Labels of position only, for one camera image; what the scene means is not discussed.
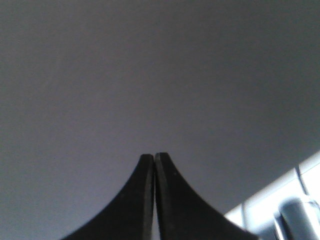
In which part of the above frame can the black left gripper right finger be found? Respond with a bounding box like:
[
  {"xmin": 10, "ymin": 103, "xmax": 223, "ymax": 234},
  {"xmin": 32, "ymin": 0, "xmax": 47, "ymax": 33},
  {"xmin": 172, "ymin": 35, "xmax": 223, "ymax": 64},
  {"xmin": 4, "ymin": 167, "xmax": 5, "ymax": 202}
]
[{"xmin": 154, "ymin": 152, "xmax": 259, "ymax": 240}]

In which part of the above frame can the open white fridge door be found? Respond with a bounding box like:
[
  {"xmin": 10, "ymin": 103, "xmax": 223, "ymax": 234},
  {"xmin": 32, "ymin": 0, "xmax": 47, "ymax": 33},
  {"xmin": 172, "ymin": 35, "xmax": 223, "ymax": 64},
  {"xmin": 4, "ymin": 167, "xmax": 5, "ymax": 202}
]
[{"xmin": 0, "ymin": 0, "xmax": 320, "ymax": 240}]

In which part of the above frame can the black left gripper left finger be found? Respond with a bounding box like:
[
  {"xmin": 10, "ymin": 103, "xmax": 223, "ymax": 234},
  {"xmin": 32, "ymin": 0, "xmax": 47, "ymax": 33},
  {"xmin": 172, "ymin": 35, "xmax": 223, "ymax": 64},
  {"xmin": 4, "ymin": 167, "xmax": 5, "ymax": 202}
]
[{"xmin": 64, "ymin": 154, "xmax": 154, "ymax": 240}]

